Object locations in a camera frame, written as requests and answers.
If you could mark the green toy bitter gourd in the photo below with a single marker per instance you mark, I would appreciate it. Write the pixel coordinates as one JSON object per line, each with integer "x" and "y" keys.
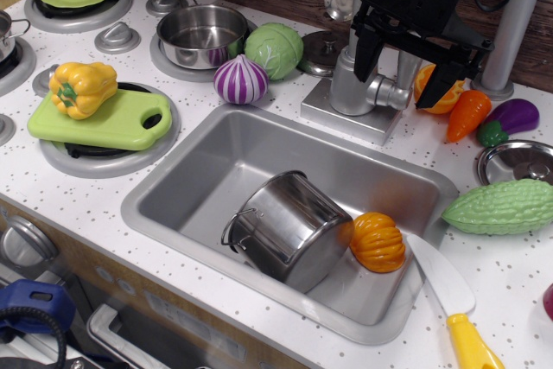
{"x": 502, "y": 208}

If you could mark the small steel pot left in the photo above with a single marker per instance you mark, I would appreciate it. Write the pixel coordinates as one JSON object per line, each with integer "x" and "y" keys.
{"x": 8, "y": 34}

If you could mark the steel pot in sink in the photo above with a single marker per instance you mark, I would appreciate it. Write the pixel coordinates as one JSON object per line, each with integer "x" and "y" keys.
{"x": 291, "y": 231}

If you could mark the grey stove knob centre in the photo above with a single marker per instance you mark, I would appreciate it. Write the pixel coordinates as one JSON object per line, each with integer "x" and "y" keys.
{"x": 117, "y": 39}

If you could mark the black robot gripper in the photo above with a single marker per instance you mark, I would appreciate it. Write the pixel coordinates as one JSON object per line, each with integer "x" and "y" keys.
{"x": 428, "y": 29}

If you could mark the front left stove burner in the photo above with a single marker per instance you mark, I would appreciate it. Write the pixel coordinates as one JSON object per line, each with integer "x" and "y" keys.
{"x": 122, "y": 163}

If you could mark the grey stove knob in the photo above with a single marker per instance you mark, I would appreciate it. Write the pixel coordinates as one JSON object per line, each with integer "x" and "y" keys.
{"x": 117, "y": 39}
{"x": 161, "y": 8}

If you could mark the grey stove knob back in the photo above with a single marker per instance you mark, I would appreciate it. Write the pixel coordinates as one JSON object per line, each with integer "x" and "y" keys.
{"x": 161, "y": 8}

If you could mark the purple striped toy onion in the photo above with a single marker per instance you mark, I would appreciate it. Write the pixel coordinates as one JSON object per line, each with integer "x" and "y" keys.
{"x": 241, "y": 81}

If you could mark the purple toy eggplant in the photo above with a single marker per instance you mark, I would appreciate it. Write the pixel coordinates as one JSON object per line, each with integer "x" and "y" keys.
{"x": 510, "y": 117}

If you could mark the white toy knife yellow handle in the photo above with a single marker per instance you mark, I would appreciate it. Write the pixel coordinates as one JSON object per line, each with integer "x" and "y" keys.
{"x": 457, "y": 300}

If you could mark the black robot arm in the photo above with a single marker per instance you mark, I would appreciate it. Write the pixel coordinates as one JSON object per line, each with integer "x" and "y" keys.
{"x": 428, "y": 29}

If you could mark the back left stove burner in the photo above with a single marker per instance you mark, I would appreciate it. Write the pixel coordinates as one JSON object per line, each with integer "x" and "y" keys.
{"x": 82, "y": 20}

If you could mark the steel lid behind faucet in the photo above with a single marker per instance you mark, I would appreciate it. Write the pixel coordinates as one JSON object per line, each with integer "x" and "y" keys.
{"x": 321, "y": 50}

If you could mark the orange toy slice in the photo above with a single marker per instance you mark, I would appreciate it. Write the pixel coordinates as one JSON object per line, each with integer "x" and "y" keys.
{"x": 447, "y": 103}

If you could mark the silver faucet lever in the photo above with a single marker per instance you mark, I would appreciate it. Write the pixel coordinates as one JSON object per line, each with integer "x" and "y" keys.
{"x": 383, "y": 91}

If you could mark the green toy cutting board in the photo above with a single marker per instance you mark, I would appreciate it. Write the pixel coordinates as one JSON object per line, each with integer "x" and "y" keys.
{"x": 129, "y": 120}

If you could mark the blue clamp with cable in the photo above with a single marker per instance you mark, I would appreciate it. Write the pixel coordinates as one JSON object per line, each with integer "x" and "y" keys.
{"x": 33, "y": 307}

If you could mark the orange toy pumpkin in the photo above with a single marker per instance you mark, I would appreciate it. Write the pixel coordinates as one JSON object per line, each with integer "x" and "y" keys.
{"x": 377, "y": 243}

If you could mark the red object right edge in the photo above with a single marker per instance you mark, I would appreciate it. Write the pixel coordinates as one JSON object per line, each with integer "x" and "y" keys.
{"x": 544, "y": 308}

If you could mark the green toy cabbage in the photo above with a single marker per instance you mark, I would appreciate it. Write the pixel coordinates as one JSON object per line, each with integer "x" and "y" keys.
{"x": 276, "y": 47}

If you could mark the steel saucepan on burner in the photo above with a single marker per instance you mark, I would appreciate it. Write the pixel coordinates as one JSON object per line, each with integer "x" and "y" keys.
{"x": 201, "y": 36}

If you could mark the orange toy carrot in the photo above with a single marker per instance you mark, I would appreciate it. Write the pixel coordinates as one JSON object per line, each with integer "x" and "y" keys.
{"x": 469, "y": 112}

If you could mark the steel lid right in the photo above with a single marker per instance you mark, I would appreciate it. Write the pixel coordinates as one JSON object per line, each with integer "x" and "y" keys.
{"x": 515, "y": 160}

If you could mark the grey sink basin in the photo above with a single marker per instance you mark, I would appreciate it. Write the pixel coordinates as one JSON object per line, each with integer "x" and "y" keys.
{"x": 186, "y": 201}

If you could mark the grey support pole right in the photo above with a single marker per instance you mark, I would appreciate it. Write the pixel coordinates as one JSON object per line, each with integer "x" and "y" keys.
{"x": 495, "y": 81}

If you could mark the grey oven knob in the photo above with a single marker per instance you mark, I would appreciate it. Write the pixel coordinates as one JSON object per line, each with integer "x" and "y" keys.
{"x": 24, "y": 244}

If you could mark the stove burner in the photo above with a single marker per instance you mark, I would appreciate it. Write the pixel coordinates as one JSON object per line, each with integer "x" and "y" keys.
{"x": 122, "y": 163}
{"x": 82, "y": 20}

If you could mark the yellow toy bell pepper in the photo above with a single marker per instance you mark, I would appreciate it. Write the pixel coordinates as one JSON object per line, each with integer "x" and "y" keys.
{"x": 79, "y": 89}

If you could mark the silver toy faucet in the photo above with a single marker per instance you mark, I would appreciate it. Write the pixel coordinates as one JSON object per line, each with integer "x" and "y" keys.
{"x": 342, "y": 104}

